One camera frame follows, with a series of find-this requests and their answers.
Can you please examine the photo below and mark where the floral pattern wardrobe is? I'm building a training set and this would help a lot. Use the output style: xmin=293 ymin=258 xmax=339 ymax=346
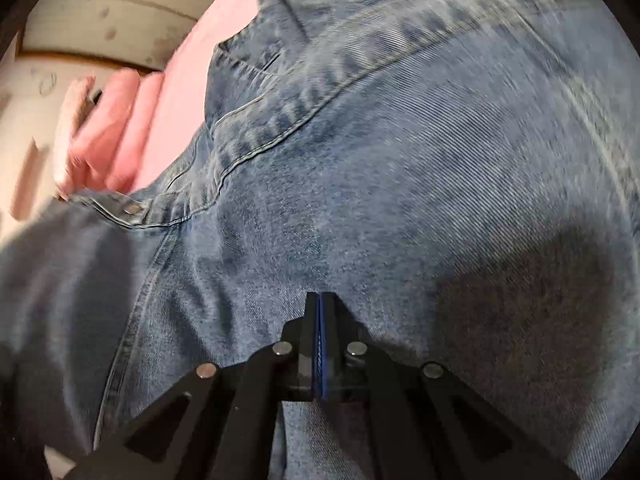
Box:
xmin=17 ymin=0 xmax=243 ymax=73

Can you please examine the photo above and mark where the folded pink blanket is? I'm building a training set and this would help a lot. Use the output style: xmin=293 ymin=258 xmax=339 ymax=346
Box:
xmin=52 ymin=69 xmax=167 ymax=202

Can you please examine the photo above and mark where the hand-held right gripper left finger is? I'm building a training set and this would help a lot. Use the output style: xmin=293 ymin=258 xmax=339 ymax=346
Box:
xmin=64 ymin=292 xmax=319 ymax=480

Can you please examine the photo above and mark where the pink bed sheet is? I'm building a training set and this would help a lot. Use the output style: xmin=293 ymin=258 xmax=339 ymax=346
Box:
xmin=134 ymin=0 xmax=551 ymax=192

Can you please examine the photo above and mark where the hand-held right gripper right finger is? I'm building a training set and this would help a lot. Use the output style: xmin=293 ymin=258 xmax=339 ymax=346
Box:
xmin=318 ymin=290 xmax=578 ymax=480

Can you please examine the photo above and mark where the blue denim jacket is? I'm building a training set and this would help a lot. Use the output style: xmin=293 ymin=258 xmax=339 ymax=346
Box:
xmin=0 ymin=0 xmax=640 ymax=480

